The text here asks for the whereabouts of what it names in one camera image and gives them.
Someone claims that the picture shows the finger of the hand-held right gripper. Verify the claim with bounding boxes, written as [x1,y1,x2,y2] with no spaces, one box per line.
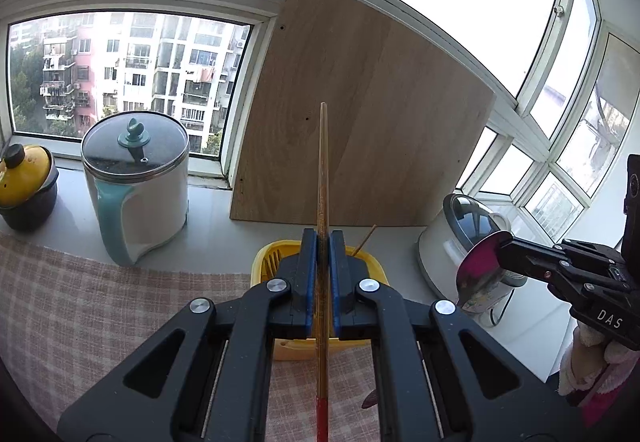
[504,237,626,273]
[497,254,626,307]

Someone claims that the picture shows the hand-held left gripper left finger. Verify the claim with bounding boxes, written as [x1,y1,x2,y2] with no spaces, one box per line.
[57,229,319,442]

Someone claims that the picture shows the white rice cooker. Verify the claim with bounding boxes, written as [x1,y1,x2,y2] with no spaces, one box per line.
[417,192,528,315]

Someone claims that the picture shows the white teal electric kettle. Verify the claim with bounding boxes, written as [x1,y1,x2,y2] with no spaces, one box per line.
[82,157,190,267]

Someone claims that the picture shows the glass kettle lid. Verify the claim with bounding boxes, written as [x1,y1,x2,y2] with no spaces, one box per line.
[81,110,190,180]

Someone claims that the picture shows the black clay pot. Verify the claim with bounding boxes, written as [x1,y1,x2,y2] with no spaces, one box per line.
[0,167,60,231]

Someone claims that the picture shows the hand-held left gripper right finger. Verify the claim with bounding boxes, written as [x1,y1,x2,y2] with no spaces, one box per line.
[330,230,591,442]

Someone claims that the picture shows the metal spoon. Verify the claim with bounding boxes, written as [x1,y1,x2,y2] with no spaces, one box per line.
[456,231,513,307]

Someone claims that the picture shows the yellow pot lid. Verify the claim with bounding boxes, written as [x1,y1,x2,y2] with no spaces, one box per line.
[0,144,53,209]

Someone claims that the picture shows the pink checkered cloth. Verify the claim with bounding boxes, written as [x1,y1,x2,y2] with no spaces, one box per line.
[0,229,386,442]

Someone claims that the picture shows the rice cooker cable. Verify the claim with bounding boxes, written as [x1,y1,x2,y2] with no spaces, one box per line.
[487,294,516,327]

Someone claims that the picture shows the apartment buildings outside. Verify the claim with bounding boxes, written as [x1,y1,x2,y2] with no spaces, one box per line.
[10,12,251,157]

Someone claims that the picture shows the light wooden board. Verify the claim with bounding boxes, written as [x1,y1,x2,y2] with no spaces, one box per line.
[230,0,497,227]

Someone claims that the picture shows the wooden chopstick red end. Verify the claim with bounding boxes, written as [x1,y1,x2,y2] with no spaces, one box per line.
[314,102,331,442]

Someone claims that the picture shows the yellow utensil holder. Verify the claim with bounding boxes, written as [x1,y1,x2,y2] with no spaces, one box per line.
[251,240,391,362]

